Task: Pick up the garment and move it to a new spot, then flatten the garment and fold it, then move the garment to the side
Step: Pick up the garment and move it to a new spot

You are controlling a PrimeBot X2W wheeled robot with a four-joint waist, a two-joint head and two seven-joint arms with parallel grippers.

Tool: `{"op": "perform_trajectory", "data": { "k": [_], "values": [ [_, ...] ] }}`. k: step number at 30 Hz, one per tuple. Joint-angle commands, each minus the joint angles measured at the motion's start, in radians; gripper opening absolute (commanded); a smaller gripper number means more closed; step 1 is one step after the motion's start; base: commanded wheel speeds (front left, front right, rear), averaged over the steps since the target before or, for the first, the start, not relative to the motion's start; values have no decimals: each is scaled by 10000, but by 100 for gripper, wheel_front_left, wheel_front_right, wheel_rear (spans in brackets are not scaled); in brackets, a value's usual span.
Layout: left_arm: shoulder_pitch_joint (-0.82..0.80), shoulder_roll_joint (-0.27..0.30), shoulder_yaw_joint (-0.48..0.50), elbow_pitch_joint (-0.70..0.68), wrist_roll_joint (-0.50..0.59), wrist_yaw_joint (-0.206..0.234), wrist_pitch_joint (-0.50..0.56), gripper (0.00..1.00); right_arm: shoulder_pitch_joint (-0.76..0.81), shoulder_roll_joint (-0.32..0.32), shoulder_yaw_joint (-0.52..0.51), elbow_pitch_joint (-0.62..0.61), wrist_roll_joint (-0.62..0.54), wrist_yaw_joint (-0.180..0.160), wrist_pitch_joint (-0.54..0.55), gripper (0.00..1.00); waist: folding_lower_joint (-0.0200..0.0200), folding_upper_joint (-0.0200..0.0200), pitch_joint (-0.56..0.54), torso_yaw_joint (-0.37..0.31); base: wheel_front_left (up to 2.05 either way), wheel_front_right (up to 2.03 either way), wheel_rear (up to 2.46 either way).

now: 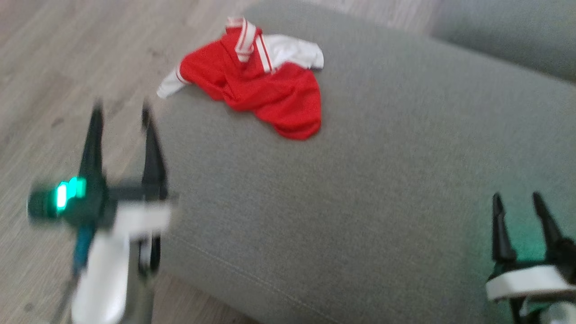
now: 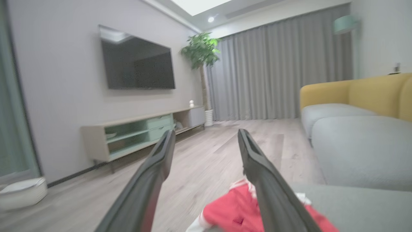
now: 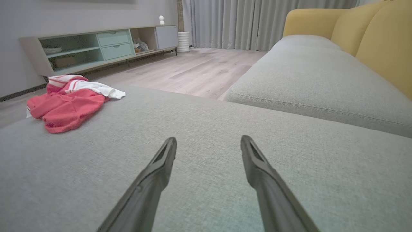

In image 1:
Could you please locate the red white sports jersey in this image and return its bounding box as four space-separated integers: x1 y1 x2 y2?
156 17 324 141

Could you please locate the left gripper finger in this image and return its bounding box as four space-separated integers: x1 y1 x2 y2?
140 106 169 187
79 103 106 180

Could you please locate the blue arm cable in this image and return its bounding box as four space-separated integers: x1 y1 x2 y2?
72 223 95 276

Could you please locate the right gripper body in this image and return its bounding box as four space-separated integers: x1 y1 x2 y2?
485 241 576 324

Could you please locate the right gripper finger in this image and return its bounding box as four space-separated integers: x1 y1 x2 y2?
532 192 568 261
491 193 517 264

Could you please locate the grey sofa seat cushion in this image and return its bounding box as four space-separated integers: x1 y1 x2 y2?
430 0 576 84

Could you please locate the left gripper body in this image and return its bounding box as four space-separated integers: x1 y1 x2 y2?
27 177 174 239

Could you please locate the large grey sofa ottoman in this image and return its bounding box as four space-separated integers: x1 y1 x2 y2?
151 0 576 324

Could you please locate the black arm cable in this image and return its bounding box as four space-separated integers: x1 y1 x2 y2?
139 235 162 276

